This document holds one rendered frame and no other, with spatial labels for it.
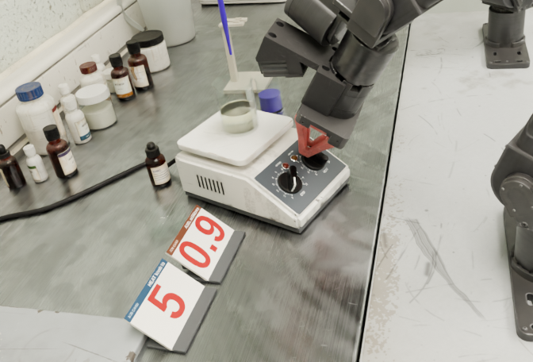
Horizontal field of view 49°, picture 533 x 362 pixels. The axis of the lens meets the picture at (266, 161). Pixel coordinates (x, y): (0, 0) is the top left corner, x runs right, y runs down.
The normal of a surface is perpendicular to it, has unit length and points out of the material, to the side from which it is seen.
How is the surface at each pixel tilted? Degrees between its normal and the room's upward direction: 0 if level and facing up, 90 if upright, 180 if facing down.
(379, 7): 90
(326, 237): 0
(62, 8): 90
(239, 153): 0
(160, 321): 40
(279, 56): 98
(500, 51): 0
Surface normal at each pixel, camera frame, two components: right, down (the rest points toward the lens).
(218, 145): -0.15, -0.84
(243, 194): -0.58, 0.51
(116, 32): 0.96, 0.02
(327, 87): -0.35, 0.65
